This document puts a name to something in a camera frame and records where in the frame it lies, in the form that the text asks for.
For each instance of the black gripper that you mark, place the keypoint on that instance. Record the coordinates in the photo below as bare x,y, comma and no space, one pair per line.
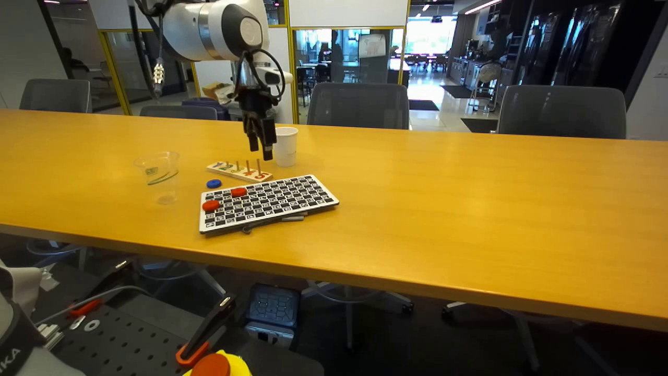
256,105

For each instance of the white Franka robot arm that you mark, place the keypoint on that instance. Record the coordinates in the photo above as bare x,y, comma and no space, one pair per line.
209,32

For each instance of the white paper cup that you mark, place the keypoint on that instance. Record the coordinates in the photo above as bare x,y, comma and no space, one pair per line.
286,148

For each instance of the wooden number peg board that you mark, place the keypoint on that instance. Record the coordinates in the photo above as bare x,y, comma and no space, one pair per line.
230,171

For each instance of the black white checker calibration board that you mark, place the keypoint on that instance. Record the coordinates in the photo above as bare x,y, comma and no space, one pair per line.
278,201

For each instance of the grey office chair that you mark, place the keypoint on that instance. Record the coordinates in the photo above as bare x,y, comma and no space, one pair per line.
357,105
56,96
563,109
175,109

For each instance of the yellow framed glass partition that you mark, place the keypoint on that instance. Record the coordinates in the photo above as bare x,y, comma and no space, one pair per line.
116,70

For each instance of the grey mesh box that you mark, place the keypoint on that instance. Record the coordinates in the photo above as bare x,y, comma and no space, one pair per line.
272,314

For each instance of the black office chair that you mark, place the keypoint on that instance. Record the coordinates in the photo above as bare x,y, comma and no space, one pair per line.
350,305

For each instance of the black orange bar clamp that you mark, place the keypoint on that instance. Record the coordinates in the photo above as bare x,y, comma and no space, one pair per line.
116,275
205,335

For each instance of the yellow red emergency stop button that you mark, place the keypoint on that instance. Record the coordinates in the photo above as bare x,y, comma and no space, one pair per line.
220,367

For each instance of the black perforated breadboard plate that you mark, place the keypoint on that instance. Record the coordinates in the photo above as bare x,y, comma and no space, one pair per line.
133,341

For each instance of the small silver washer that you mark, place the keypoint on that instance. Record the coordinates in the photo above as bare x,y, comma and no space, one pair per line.
93,324

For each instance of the dark office chair base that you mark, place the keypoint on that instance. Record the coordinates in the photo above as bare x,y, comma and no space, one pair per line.
526,341

